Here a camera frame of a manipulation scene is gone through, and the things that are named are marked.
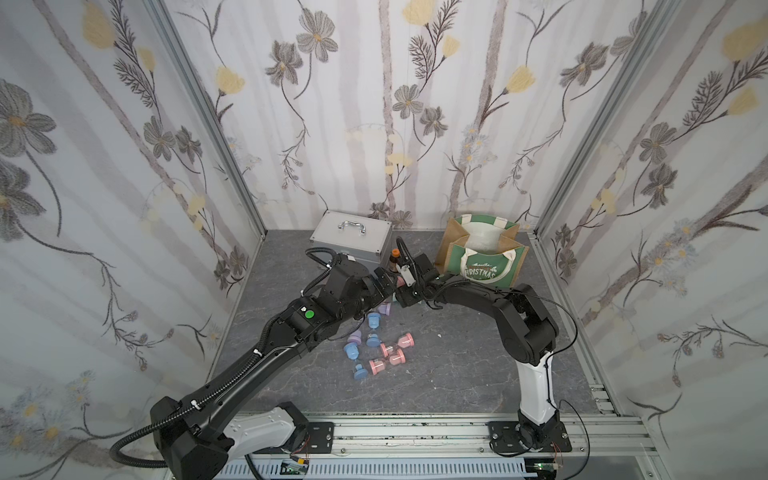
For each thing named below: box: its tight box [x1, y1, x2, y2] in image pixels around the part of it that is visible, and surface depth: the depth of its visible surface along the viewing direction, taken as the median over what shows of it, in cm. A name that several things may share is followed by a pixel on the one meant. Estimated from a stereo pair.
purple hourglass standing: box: [347, 329, 362, 345], surface depth 90 cm
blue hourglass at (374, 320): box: [368, 313, 381, 329], surface depth 95 cm
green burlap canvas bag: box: [434, 213, 530, 288], surface depth 93 cm
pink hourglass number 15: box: [369, 358, 386, 376], surface depth 85 cm
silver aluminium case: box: [309, 210, 393, 269], surface depth 101 cm
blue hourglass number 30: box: [343, 342, 359, 360], surface depth 88 cm
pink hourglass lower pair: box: [380, 343, 406, 366], surface depth 88 cm
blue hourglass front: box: [354, 363, 369, 381], surface depth 84 cm
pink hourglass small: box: [397, 332, 415, 348], surface depth 90 cm
